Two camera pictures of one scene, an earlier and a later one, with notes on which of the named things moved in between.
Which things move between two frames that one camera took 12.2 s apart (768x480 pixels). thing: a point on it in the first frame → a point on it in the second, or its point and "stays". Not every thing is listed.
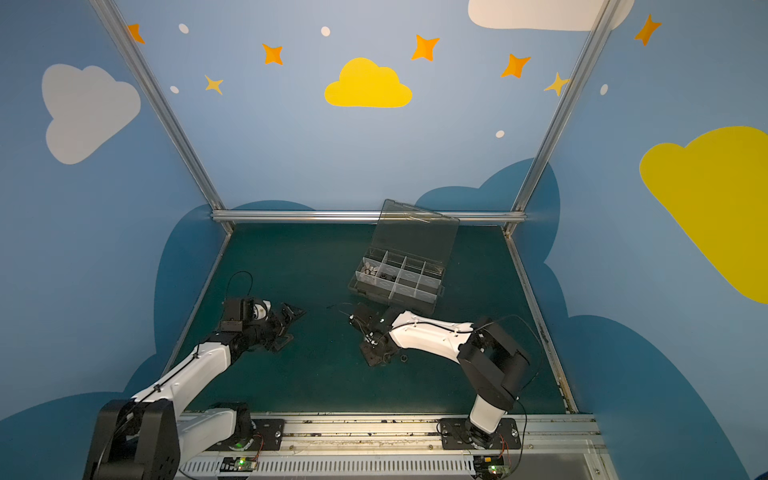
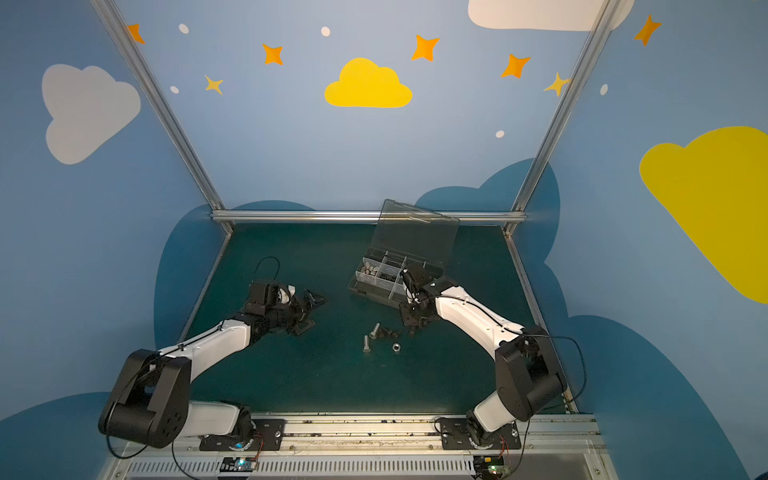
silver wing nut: x=370 y=270 stays
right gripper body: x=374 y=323 → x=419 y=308
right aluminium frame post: x=564 y=106 stays
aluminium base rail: x=406 y=446 stays
